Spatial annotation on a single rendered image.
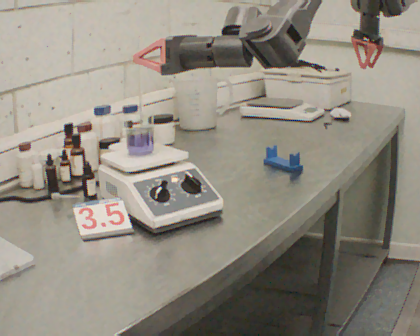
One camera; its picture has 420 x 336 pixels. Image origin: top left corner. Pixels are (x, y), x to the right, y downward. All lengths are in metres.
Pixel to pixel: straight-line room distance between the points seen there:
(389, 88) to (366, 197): 0.55
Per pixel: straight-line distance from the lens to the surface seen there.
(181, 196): 0.77
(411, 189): 2.17
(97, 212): 0.78
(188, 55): 0.77
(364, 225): 2.29
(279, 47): 0.71
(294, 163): 1.03
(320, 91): 1.81
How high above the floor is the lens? 1.03
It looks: 15 degrees down
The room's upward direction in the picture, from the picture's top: 3 degrees counter-clockwise
